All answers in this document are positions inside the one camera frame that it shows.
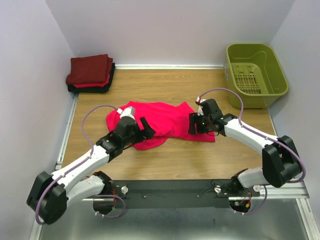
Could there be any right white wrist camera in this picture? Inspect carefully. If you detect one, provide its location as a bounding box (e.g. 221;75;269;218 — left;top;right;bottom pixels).
195;96;204;106

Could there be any folded black shirt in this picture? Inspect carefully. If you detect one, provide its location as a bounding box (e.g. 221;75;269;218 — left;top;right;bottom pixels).
67;63;116;94

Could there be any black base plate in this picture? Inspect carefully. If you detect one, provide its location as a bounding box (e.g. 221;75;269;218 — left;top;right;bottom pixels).
112;179;260;210

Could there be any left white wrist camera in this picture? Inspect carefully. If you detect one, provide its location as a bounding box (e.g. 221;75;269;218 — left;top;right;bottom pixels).
116;106;135;119

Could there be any pink t shirt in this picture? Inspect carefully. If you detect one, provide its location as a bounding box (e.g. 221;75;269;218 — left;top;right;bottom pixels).
120;101;216;150

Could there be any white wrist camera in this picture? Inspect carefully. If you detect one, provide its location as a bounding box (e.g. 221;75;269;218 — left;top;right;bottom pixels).
116;106;135;119
195;96;204;106

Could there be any folded dark red shirt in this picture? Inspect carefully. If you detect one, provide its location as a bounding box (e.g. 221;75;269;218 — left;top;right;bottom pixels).
66;54;113;85

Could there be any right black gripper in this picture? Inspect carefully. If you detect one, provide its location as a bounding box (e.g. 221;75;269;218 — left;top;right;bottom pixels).
187;112;212;135

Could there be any olive green plastic bin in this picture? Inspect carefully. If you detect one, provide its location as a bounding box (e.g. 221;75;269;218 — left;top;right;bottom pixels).
224;43;289;109

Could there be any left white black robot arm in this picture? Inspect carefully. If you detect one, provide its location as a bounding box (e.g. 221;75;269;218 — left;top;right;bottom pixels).
26;115;156;225

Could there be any folded bright red shirt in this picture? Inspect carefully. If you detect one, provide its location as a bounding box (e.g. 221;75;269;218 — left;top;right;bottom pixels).
73;74;110;88

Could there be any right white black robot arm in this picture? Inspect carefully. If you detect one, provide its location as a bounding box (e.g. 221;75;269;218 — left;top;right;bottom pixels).
188;98;303;196

